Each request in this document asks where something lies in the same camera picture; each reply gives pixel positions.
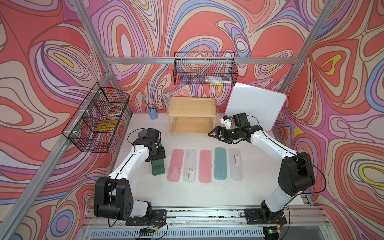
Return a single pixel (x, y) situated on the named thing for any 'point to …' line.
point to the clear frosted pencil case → (190, 165)
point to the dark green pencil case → (158, 167)
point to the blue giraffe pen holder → (153, 113)
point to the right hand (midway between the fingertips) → (214, 140)
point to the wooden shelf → (192, 115)
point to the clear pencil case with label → (235, 166)
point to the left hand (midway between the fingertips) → (159, 155)
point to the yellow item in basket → (109, 125)
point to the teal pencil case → (220, 164)
